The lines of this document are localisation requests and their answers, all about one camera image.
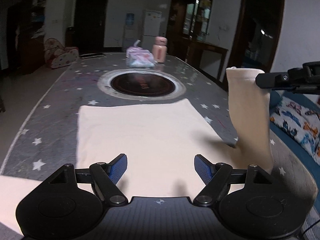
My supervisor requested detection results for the cream white sweater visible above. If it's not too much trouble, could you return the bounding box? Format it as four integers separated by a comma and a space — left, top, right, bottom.
1, 68, 274, 239

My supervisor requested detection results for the blue butterfly cushion seat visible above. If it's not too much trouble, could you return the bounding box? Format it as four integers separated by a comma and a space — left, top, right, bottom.
268, 91, 320, 181

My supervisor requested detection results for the round induction cooktop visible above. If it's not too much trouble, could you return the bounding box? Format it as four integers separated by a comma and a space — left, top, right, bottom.
97, 68, 187, 101

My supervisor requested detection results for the dark wooden glass cabinet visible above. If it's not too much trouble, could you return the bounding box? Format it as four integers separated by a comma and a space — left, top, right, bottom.
166, 0, 228, 81

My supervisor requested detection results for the pink tissue pack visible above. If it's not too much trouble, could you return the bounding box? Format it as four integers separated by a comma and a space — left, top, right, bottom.
126, 40, 156, 68

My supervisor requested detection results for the pink thermos bottle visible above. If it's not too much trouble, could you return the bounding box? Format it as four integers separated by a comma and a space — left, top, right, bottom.
152, 36, 167, 63

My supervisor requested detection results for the water dispenser with blue bottle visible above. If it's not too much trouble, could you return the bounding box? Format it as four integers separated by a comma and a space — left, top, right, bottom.
122, 13, 136, 52

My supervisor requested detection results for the white refrigerator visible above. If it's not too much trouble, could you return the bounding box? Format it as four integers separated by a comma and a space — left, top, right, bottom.
142, 10, 162, 51

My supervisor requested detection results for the dark interior door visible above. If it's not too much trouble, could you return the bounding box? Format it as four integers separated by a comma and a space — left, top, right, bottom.
74, 0, 108, 55

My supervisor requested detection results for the dark shelving unit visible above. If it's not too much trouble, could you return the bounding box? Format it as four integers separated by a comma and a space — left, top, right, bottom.
1, 0, 46, 76

